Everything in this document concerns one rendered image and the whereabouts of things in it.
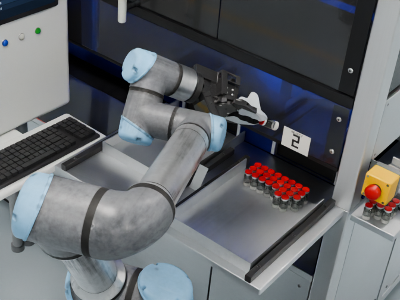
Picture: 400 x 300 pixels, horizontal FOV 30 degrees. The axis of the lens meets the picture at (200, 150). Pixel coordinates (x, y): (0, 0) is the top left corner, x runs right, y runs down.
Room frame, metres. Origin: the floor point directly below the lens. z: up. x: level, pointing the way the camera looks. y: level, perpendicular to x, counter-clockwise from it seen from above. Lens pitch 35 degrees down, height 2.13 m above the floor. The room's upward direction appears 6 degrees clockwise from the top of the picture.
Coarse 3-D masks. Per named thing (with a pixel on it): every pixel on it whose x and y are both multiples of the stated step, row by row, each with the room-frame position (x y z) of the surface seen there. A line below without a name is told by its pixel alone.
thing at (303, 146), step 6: (288, 132) 1.70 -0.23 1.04; (294, 132) 1.69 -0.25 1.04; (282, 138) 1.70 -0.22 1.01; (288, 138) 1.69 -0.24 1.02; (294, 138) 1.68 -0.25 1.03; (300, 138) 1.67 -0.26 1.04; (306, 138) 1.66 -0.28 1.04; (282, 144) 1.70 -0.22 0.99; (288, 144) 1.69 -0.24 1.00; (294, 144) 1.68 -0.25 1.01; (300, 144) 1.67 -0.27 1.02; (306, 144) 1.66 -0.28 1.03; (294, 150) 1.68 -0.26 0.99; (300, 150) 1.67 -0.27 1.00; (306, 150) 1.66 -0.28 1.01; (306, 156) 1.66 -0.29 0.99
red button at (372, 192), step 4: (372, 184) 1.53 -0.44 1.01; (368, 188) 1.52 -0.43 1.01; (372, 188) 1.51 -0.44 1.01; (376, 188) 1.51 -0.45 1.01; (364, 192) 1.52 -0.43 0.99; (368, 192) 1.51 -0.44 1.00; (372, 192) 1.51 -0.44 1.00; (376, 192) 1.50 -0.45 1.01; (380, 192) 1.51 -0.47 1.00; (368, 196) 1.51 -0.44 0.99; (372, 196) 1.50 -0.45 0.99; (376, 196) 1.50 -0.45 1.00; (372, 200) 1.51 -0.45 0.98
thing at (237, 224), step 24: (240, 168) 1.70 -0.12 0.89; (216, 192) 1.60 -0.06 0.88; (240, 192) 1.61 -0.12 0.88; (192, 216) 1.49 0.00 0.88; (216, 216) 1.50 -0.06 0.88; (240, 216) 1.51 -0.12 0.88; (264, 216) 1.52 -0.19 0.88; (288, 216) 1.53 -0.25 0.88; (216, 240) 1.41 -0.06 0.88; (240, 240) 1.41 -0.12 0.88; (264, 240) 1.42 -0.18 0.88; (240, 264) 1.32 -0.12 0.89
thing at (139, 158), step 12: (228, 132) 1.90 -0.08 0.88; (108, 144) 1.73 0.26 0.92; (120, 144) 1.78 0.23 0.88; (132, 144) 1.79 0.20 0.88; (156, 144) 1.80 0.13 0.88; (228, 144) 1.80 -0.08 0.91; (120, 156) 1.70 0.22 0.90; (132, 156) 1.73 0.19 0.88; (144, 156) 1.73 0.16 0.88; (156, 156) 1.74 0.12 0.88; (204, 156) 1.76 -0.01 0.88; (216, 156) 1.75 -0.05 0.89; (132, 168) 1.67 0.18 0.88; (144, 168) 1.65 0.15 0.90
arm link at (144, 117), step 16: (128, 96) 1.33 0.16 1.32; (144, 96) 1.32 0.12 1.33; (160, 96) 1.33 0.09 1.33; (128, 112) 1.30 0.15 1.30; (144, 112) 1.29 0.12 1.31; (160, 112) 1.29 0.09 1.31; (128, 128) 1.27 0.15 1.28; (144, 128) 1.28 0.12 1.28; (160, 128) 1.27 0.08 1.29; (144, 144) 1.27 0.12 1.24
